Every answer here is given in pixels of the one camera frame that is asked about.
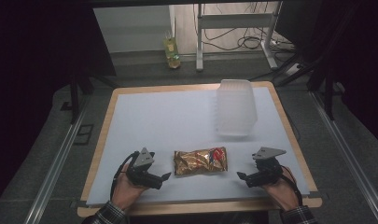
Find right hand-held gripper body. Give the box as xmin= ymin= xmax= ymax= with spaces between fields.
xmin=245 ymin=147 xmax=287 ymax=189

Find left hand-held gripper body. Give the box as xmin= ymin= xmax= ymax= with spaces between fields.
xmin=126 ymin=147 xmax=163 ymax=190

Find gold snack bag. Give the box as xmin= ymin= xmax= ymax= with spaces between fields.
xmin=173 ymin=147 xmax=229 ymax=176

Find translucent plastic container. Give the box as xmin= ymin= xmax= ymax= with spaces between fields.
xmin=215 ymin=78 xmax=259 ymax=137

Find person's right hand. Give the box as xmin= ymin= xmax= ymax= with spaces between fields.
xmin=260 ymin=165 xmax=301 ymax=213

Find person's left hand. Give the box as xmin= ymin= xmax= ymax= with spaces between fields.
xmin=111 ymin=163 xmax=149 ymax=212

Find white table mat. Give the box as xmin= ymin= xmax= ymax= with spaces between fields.
xmin=85 ymin=86 xmax=311 ymax=206

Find black metal stand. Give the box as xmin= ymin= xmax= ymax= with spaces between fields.
xmin=60 ymin=55 xmax=119 ymax=125
xmin=274 ymin=6 xmax=358 ymax=121

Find white power strip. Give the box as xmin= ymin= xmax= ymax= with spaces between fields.
xmin=284 ymin=63 xmax=302 ymax=77

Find yellow drink bottle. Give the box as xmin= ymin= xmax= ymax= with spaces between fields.
xmin=163 ymin=30 xmax=182 ymax=70

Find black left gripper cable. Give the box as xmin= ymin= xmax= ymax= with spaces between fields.
xmin=109 ymin=150 xmax=141 ymax=202

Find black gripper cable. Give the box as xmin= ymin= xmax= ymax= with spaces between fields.
xmin=109 ymin=150 xmax=141 ymax=202
xmin=281 ymin=165 xmax=303 ymax=207

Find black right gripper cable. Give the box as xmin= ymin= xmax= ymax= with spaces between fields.
xmin=281 ymin=165 xmax=303 ymax=207

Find aluminium floor rail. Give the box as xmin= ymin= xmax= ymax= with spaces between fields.
xmin=22 ymin=96 xmax=91 ymax=224
xmin=310 ymin=91 xmax=378 ymax=224

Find black floor cables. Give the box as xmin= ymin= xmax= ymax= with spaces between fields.
xmin=192 ymin=3 xmax=298 ymax=54

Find white metal desk frame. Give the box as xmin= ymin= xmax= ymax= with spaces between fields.
xmin=195 ymin=2 xmax=284 ymax=73

